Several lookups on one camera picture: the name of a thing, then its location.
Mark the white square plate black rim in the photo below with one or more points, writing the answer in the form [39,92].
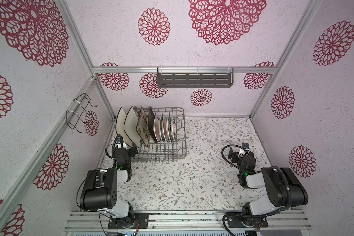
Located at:
[120,127]

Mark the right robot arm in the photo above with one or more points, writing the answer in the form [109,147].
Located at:
[283,189]

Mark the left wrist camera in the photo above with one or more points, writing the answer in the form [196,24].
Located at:
[119,142]

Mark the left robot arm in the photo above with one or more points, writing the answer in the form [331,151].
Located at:
[99,190]

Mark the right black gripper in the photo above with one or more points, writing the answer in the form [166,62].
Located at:
[236,155]

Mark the grey slotted wall shelf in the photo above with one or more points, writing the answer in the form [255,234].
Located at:
[196,80]

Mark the aluminium mounting rail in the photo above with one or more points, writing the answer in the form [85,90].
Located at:
[178,221]

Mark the round plate orange pattern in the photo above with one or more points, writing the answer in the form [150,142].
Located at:
[157,129]

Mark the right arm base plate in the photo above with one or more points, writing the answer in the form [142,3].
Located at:
[237,220]

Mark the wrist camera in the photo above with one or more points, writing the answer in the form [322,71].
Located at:
[244,150]
[119,142]

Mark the round plate green rim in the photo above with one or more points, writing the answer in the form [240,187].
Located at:
[165,129]

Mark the black wire wall holder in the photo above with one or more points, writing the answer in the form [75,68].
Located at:
[82,120]

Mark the grey wire dish rack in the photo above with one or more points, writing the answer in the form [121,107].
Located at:
[164,151]

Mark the floral patterned square plate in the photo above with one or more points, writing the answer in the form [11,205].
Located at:
[142,127]

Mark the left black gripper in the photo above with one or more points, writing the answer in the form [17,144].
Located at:
[128,150]

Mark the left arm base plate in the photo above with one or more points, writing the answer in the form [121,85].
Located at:
[133,221]

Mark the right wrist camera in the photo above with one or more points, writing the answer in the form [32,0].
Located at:
[244,150]

